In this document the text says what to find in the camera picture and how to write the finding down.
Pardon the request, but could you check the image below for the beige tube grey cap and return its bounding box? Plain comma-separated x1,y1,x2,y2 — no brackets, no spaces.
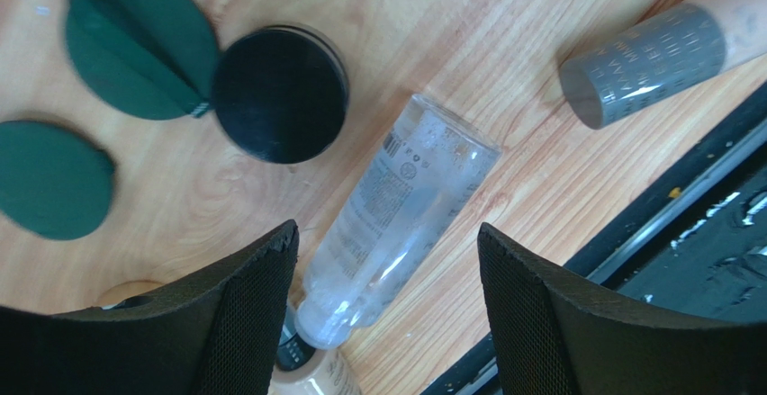
559,0,766,130

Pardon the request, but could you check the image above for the small beige foundation bottle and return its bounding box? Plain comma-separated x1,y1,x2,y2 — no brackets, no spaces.
270,302,362,395

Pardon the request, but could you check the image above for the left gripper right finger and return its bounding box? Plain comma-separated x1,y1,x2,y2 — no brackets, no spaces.
477,223,766,394

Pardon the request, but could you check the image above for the black round jar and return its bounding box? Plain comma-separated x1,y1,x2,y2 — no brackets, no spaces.
209,24,350,165

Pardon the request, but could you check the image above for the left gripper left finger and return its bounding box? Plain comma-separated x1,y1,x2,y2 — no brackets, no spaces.
1,220,299,394

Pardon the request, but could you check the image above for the clear toner bottle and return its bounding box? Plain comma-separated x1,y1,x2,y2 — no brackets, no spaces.
295,94,501,350

